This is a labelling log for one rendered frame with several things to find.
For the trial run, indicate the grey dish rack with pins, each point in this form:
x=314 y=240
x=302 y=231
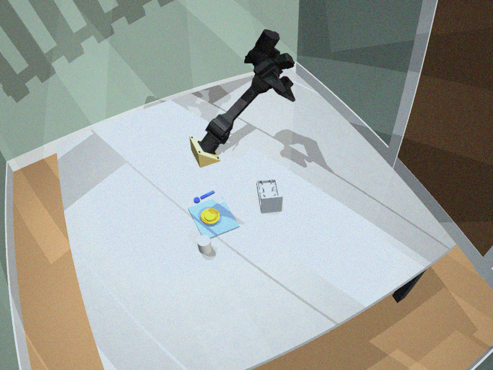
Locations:
x=269 y=199

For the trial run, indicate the grey cylinder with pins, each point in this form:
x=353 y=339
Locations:
x=204 y=244

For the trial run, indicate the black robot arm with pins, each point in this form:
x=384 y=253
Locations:
x=219 y=128

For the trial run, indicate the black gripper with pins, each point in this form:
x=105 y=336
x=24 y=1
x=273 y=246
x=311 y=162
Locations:
x=266 y=70

